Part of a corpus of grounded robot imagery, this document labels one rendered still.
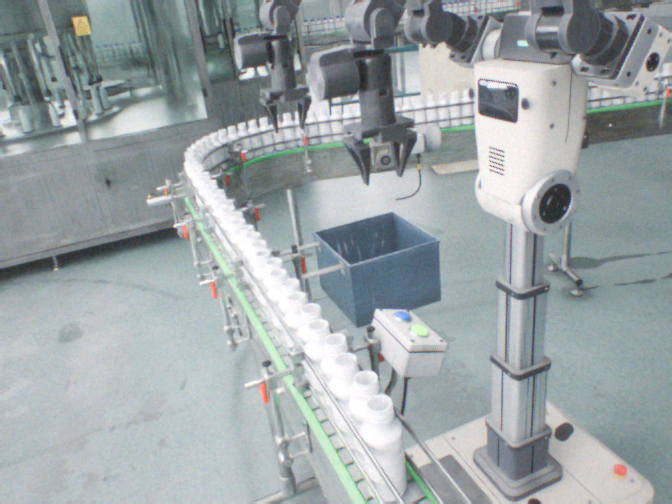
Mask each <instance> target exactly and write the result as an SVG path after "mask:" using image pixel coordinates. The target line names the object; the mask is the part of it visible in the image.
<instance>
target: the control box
mask: <svg viewBox="0 0 672 504"><path fill-rule="evenodd" d="M397 311H405V312H407V313H409V314H410V315H411V319H409V320H405V319H401V318H398V317H397V316H396V315H395V313H396V312H397ZM374 316H375V317H374V319H373V323H372V326H374V327H375V328H376V330H375V332H376V336H377V337H378V338H379V340H380V347H381V351H380V353H381V355H382V356H383V357H384V358H385V359H386V360H387V361H388V362H389V364H390V365H391V366H392V371H391V380H390V381H389V383H388V385H387V387H386V389H385V391H384V393H385V395H386V396H388V397H390V395H391V393H392V391H393V389H394V387H395V385H396V383H397V380H398V374H399V375H400V376H401V377H403V378H404V390H403V400H402V407H401V414H402V416H404V410H405V404H406V396H407V386H408V379H410V378H411V377H424V376H437V375H438V372H439V369H440V365H441V362H442V359H443V355H444V351H445V349H446V345H447V343H446V342H445V341H444V340H443V339H441V338H440V337H439V336H438V335H437V334H436V333H435V332H434V331H432V330H431V329H430V328H429V327H428V326H427V325H426V324H425V323H423V322H422V321H421V320H420V319H419V318H418V317H417V316H416V315H414V314H413V313H412V312H411V311H410V310H393V309H376V311H375V315H374ZM413 325H419V326H422V327H424V328H426V329H427V334H426V335H420V334H416V333H414V332H413V331H411V327H412V326H413Z"/></svg>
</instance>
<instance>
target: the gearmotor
mask: <svg viewBox="0 0 672 504"><path fill-rule="evenodd" d="M407 129H410V130H413V131H416V132H417V142H416V144H415V146H414V148H413V150H412V152H411V154H410V155H415V154H417V155H416V157H417V158H418V170H419V181H420V182H419V187H418V189H417V191H416V192H415V193H414V194H412V195H410V196H407V197H403V198H397V199H395V200H402V199H406V198H410V197H412V196H414V195H415V194H416V193H417V192H418V191H419V189H420V187H421V171H420V168H421V167H420V157H421V154H422V153H429V152H437V151H440V149H441V146H442V137H441V131H440V128H439V126H438V125H429V126H421V127H419V126H417V127H415V128H414V129H413V128H407ZM369 142H370V148H371V165H372V168H373V171H374V173H376V174H377V173H382V172H389V171H396V170H395V166H394V160H393V155H392V150H391V144H390V142H386V143H381V144H378V143H376V142H374V139H373V140H372V141H369Z"/></svg>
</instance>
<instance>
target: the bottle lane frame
mask: <svg viewBox="0 0 672 504"><path fill-rule="evenodd" d="M187 207H188V210H189V213H190V215H191V217H192V220H196V219H200V218H199V217H198V215H197V213H196V211H195V210H194V208H193V207H192V205H191V204H190V203H187ZM193 225H194V227H195V229H196V231H195V233H196V237H197V242H198V243H197V242H196V244H197V246H198V248H199V250H200V252H201V254H202V256H203V258H204V260H205V261H208V260H210V259H211V258H210V254H209V253H210V250H211V252H212V255H213V259H214V260H212V261H211V262H210V263H206V264H207V266H208V268H209V269H210V271H211V272H213V270H212V265H213V263H214V264H215V266H219V271H220V274H221V275H222V276H224V275H227V274H231V271H230V269H229V268H228V266H227V264H226V262H225V261H224V259H223V257H222V255H221V254H220V252H219V250H218V249H217V247H216V246H215V244H214V242H213V240H212V238H211V237H210V234H206V233H205V231H203V228H204V225H203V224H202V222H200V223H196V224H193ZM223 283H224V286H223V289H224V294H225V298H226V303H227V305H229V304H228V299H231V301H232V303H233V305H234V307H235V309H236V313H237V316H238V321H239V325H241V324H244V323H245V320H244V317H243V315H244V312H245V313H246V314H247V318H248V323H249V325H246V326H244V327H241V328H240V330H241V332H242V334H243V336H244V338H247V337H248V334H247V331H246V330H247V326H248V327H249V329H250V333H251V337H252V339H249V340H248V341H246V342H247V344H248V346H249V348H250V350H251V352H252V354H253V356H254V358H255V360H256V362H257V364H258V365H259V367H260V369H261V370H262V369H263V366H262V362H264V361H266V360H270V361H271V362H272V369H273V371H274V373H277V372H280V371H283V370H286V369H288V367H289V366H286V364H285V362H284V361H283V357H285V356H283V357H281V356H280V354H279V352H278V350H277V349H278V348H276V347H275V345H274V344H273V342H272V340H274V339H270V337H269V335H268V333H267V332H269V331H266V330H265V328H264V327H263V324H262V323H261V322H260V320H259V318H258V316H257V315H256V313H255V311H254V310H253V308H252V306H251V303H249V301H248V300H247V297H246V296H245V295H244V293H243V292H241V293H240V291H239V290H238V288H236V285H237V281H236V279H235V278H231V279H227V280H224V281H223ZM293 378H294V377H293V376H292V375H289V376H286V377H283V378H280V379H277V382H278V388H277V389H276V390H277V395H278V400H279V405H280V409H281V411H282V412H283V414H284V416H285V418H286V420H287V422H288V424H289V426H290V428H291V430H292V432H293V434H294V436H295V435H298V434H300V433H302V432H304V429H303V426H302V422H303V420H302V418H305V420H306V422H307V425H308V431H309V435H307V434H306V435H307V436H308V438H309V440H310V443H311V448H312V453H310V452H308V453H307V454H305V455H304V456H305V458H306V460H307V461H308V463H309V465H310V467H311V469H312V471H313V473H314V475H315V477H316V479H317V481H318V483H319V485H320V487H321V489H322V491H323V493H324V495H325V497H326V499H327V501H328V503H329V504H368V503H369V501H371V500H372V499H374V498H370V499H365V498H364V496H363V494H362V493H361V491H360V489H359V488H358V483H360V482H362V481H363V480H361V481H357V482H356V481H354V479H353V477H352V476H351V474H350V472H349V471H348V467H349V466H351V465H352V464H349V465H345V464H344V462H343V461H342V459H341V457H340V455H339V451H340V450H342V449H339V450H336V449H335V447H334V445H333V444H332V442H331V440H330V437H331V436H333V435H335V434H333V435H327V433H326V432H325V430H324V428H323V427H322V423H324V422H326V421H323V422H319V420H318V418H317V417H316V415H315V413H314V411H315V410H317V409H312V408H311V406H310V405H309V403H308V401H307V399H308V398H310V397H307V398H306V397H305V396H304V395H303V393H301V394H299V393H298V391H297V390H296V388H295V387H293V385H292V382H294V380H293ZM306 435H305V436H306ZM305 436H303V437H301V438H299V439H296V440H297V442H298V444H299V446H300V448H301V450H302V451H304V450H306V449H307V446H306V443H305V440H306V437H305ZM405 465H406V468H407V469H408V470H409V472H410V473H411V475H412V476H413V479H412V480H411V481H409V482H408V483H411V482H417V483H418V484H419V486H420V487H421V488H422V490H423V491H424V493H425V494H426V497H425V498H424V499H422V500H421V501H424V500H430V501H431V502H432V504H438V503H437V502H436V500H435V499H434V497H433V496H432V495H431V493H430V492H429V491H428V489H427V488H426V487H425V485H424V484H423V483H422V481H421V480H420V478H419V477H418V476H417V474H416V473H415V472H414V470H413V469H412V468H411V466H410V465H409V463H408V462H407V461H406V459H405ZM421 501H419V502H421Z"/></svg>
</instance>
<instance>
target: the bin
mask: <svg viewBox="0 0 672 504"><path fill-rule="evenodd" d="M312 235H313V236H314V242H315V243H311V244H307V245H304V246H300V247H297V248H298V251H302V250H305V249H309V248H312V247H315V249H316V256H317V263H318V270H317V271H314V272H311V273H307V274H304V275H302V280H305V279H308V278H312V277H315V276H318V275H319V277H320V285H321V289H322V290H323V291H324V292H325V293H326V294H327V295H326V296H322V297H319V298H316V299H313V300H309V301H310V302H313V301H316V300H320V299H323V298H326V297H329V298H330V299H331V300H332V301H333V302H334V303H335V304H336V306H337V307H338V308H339V309H340V310H341V311H342V312H343V313H344V315H345V316H346V317H347V318H348V319H349V320H350V321H349V322H346V323H343V324H340V325H337V326H334V327H331V328H332V329H335V328H338V327H341V326H344V325H347V324H351V323H352V324H353V325H354V326H355V327H356V328H360V327H363V326H366V325H369V324H372V323H373V319H374V317H375V316H374V315H375V311H376V309H393V310H410V311H411V310H414V309H417V308H420V307H423V306H426V305H429V304H432V303H435V302H438V301H441V276H440V249H439V243H440V239H438V238H436V237H435V236H433V235H431V234H430V233H428V232H427V231H425V230H423V229H422V228H420V227H418V226H417V225H415V224H414V223H412V222H410V221H409V220H407V219H406V218H404V217H402V216H401V215H399V214H397V213H396V212H394V211H390V212H387V213H383V214H379V215H375V216H372V217H368V218H364V219H360V220H357V221H353V222H349V223H345V224H342V225H338V226H334V227H330V228H326V229H323V230H319V231H315V232H312Z"/></svg>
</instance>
